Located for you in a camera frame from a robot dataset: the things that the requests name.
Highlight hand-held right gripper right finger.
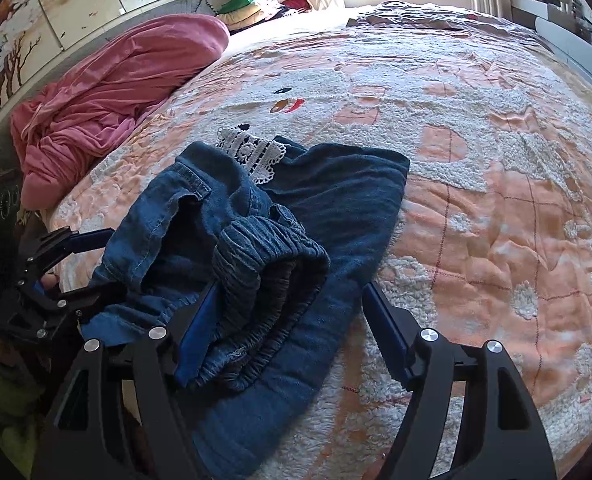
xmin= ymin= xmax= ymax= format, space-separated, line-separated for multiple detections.
xmin=362 ymin=282 xmax=559 ymax=480

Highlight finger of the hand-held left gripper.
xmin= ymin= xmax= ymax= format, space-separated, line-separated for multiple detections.
xmin=18 ymin=227 xmax=115 ymax=281
xmin=6 ymin=280 xmax=127 ymax=342

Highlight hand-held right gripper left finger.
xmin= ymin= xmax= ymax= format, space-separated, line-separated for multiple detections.
xmin=30 ymin=282 xmax=224 ymax=480

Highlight green cloth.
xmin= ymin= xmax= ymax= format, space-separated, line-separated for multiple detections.
xmin=0 ymin=350 xmax=46 ymax=476

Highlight peach printed blanket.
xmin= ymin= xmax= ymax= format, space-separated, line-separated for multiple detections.
xmin=40 ymin=0 xmax=592 ymax=480

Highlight pink quilt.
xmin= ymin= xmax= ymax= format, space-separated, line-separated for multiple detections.
xmin=10 ymin=14 xmax=231 ymax=211

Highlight grey fringed pillow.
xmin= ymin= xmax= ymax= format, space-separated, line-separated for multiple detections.
xmin=175 ymin=0 xmax=217 ymax=17

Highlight white bed sheet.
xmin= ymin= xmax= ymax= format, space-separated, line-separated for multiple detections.
xmin=226 ymin=7 xmax=357 ymax=51

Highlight stack of folded clothes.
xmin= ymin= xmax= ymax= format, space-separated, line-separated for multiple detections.
xmin=216 ymin=0 xmax=317 ymax=31

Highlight mauve bed cover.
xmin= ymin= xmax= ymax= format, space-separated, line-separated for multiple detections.
xmin=346 ymin=0 xmax=542 ymax=36

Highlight wall painting panels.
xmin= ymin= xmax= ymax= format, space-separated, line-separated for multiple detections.
xmin=0 ymin=0 xmax=177 ymax=111

